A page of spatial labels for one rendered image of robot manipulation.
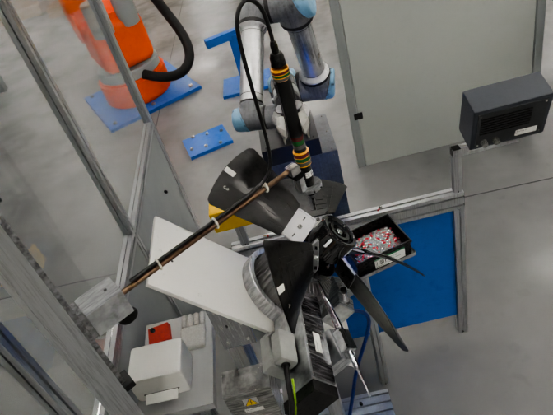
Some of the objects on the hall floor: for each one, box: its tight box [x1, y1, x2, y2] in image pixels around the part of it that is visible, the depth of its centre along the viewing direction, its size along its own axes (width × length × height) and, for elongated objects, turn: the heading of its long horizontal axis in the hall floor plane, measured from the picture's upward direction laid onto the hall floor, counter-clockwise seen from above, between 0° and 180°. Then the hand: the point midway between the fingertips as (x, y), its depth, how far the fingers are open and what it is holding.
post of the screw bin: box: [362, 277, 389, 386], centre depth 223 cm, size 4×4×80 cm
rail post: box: [453, 208, 467, 333], centre depth 234 cm, size 4×4×78 cm
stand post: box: [228, 344, 259, 368], centre depth 191 cm, size 4×9×115 cm, turn 21°
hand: (295, 130), depth 137 cm, fingers closed on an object, 4 cm apart
